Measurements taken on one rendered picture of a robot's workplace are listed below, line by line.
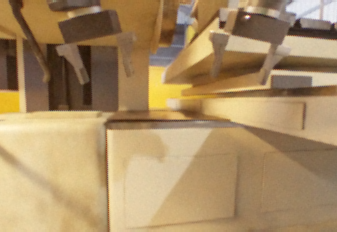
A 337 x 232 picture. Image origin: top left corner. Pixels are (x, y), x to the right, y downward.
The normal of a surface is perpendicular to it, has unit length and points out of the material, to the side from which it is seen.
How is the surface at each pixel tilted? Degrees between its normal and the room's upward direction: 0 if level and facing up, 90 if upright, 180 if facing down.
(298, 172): 90
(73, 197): 90
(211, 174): 90
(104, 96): 90
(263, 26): 113
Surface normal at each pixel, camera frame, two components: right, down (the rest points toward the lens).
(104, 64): 0.17, 0.09
